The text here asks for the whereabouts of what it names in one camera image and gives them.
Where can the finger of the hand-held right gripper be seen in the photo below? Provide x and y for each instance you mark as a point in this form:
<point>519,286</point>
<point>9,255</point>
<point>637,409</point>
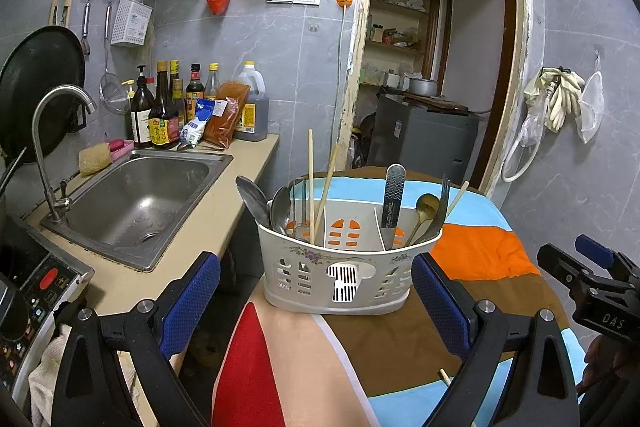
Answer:
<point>595,252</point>
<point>560,263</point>

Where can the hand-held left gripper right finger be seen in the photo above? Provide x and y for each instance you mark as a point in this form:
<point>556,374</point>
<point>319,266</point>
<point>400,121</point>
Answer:
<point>440,302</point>

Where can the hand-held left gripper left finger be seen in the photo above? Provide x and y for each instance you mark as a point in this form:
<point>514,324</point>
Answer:
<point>192,302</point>

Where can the wooden chopstick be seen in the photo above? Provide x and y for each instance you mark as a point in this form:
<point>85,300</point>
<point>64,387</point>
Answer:
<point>444,374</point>
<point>328,187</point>
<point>457,199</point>
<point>310,187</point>

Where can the gold metal spoon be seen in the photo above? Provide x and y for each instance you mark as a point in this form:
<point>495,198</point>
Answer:
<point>426,207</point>

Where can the steel fork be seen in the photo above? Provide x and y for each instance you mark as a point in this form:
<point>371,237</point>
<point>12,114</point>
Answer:
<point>443,202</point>

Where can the white plastic utensil holder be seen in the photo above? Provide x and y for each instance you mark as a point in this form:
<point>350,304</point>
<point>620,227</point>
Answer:
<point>310,277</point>

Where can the small steel spoon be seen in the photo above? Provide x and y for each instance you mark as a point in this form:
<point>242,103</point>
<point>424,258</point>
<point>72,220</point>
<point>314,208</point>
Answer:
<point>280,207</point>

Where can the slim steel utensil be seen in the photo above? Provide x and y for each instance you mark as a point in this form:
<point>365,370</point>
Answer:
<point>303,212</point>

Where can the person's right hand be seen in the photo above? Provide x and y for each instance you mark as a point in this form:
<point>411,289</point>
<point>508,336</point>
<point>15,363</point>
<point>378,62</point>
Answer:
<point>595,359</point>

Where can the striped blanket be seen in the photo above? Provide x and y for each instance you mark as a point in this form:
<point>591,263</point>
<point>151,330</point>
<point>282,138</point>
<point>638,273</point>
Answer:
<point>480,247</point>

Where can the steel sink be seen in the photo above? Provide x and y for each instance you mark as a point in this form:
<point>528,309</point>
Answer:
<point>135,207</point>

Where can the clear plastic bag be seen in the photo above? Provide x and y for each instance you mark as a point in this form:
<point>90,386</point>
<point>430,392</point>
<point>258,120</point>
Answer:
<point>530,127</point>

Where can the white cloth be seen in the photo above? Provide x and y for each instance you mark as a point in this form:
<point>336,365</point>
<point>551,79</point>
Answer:
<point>50,367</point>

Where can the cream rubber gloves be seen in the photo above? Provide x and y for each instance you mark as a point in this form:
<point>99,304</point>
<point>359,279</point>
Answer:
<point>557,99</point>

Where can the induction cooker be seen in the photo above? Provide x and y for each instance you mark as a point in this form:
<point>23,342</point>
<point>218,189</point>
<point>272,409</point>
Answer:
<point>30,297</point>

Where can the grey cabinet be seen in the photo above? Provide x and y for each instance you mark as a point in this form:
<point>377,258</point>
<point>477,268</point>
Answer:
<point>420,137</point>

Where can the yellow sponge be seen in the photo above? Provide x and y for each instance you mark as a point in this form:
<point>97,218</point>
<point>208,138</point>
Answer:
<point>94,157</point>

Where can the blue white packet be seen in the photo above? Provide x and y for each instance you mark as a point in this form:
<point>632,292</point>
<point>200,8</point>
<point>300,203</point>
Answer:
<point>197,122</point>

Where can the tall soy sauce bottle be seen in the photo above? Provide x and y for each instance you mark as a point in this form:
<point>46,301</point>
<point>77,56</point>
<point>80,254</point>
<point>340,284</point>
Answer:
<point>162,112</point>

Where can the orange seasoning packet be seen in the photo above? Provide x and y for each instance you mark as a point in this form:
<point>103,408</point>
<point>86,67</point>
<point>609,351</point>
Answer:
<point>227,112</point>

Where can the wooden cutting board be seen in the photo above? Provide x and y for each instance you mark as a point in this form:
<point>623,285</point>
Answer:
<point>445,103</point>

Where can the dark pump bottle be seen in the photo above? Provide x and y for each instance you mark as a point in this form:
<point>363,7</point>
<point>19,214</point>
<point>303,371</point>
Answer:
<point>141,112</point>

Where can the cooking oil jug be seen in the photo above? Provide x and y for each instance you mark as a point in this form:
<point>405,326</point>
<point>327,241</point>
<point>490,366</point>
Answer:
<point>254,107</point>

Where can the red capped sauce bottle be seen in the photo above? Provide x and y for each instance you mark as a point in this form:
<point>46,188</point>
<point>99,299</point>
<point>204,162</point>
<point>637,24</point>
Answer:
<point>194,94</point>

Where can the yellow capped sauce bottle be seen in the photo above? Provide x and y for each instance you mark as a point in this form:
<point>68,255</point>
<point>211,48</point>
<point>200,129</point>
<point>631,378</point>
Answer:
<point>176,89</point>

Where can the metal pot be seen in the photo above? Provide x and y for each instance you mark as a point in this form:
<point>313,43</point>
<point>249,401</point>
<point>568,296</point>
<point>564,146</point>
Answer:
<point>422,87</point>

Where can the clear yellow capped bottle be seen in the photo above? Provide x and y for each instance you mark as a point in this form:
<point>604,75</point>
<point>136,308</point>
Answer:
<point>212,84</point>

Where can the steel mesh strainer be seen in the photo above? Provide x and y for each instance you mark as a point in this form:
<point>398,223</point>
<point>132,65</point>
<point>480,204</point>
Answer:
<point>115,93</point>

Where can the steel faucet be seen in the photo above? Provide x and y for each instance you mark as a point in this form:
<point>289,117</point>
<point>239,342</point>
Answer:
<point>42,117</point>

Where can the wooden shelf unit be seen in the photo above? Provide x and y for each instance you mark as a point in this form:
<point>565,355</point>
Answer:
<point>400,32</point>

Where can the small jar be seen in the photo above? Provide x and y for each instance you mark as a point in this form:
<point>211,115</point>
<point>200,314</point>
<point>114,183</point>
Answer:
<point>376,32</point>

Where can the black frying pan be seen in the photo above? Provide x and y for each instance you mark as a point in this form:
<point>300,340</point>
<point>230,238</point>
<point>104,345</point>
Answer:
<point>30,72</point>

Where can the hanging steel utensil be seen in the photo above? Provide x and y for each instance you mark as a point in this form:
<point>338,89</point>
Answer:
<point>86,32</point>

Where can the white door frame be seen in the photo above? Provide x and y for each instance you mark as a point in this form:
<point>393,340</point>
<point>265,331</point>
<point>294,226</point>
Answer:
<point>357,57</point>

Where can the white perforated wall box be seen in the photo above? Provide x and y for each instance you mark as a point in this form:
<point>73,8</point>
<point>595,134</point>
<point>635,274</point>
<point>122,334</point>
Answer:
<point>131,24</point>

